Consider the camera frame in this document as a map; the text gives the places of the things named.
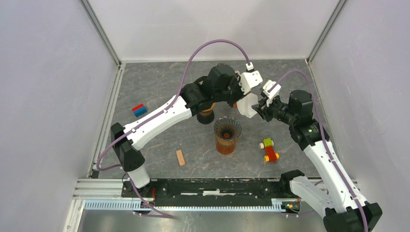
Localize small wooden block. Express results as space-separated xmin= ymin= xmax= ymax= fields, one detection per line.
xmin=176 ymin=150 xmax=186 ymax=166

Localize orange glass carafe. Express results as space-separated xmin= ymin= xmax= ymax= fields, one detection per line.
xmin=216 ymin=142 xmax=235 ymax=155

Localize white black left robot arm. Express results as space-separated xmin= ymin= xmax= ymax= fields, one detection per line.
xmin=110 ymin=64 xmax=246 ymax=197

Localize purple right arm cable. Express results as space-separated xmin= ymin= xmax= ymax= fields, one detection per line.
xmin=270 ymin=69 xmax=369 ymax=232

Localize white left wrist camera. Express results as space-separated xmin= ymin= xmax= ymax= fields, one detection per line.
xmin=239 ymin=71 xmax=263 ymax=95

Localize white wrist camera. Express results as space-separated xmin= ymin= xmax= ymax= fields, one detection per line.
xmin=261 ymin=80 xmax=281 ymax=107
xmin=239 ymin=71 xmax=263 ymax=95

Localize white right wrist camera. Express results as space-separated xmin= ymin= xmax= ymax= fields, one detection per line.
xmin=261 ymin=80 xmax=281 ymax=107

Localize red blue small object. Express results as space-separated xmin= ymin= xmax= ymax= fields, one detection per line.
xmin=132 ymin=104 xmax=147 ymax=117

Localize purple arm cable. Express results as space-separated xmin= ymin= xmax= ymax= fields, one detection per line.
xmin=270 ymin=69 xmax=369 ymax=232
xmin=96 ymin=39 xmax=254 ymax=219

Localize light wooden ring holder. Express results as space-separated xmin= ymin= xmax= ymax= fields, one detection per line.
xmin=200 ymin=103 xmax=216 ymax=114

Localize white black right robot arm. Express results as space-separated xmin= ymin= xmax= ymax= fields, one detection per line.
xmin=253 ymin=90 xmax=382 ymax=232

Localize colourful toy car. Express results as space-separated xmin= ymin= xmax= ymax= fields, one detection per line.
xmin=259 ymin=138 xmax=279 ymax=163

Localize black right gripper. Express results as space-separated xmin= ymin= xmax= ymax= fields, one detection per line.
xmin=251 ymin=93 xmax=297 ymax=126

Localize grey slotted cable duct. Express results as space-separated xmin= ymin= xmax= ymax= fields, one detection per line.
xmin=84 ymin=200 xmax=300 ymax=212

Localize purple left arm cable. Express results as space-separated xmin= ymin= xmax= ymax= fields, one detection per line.
xmin=96 ymin=39 xmax=254 ymax=219

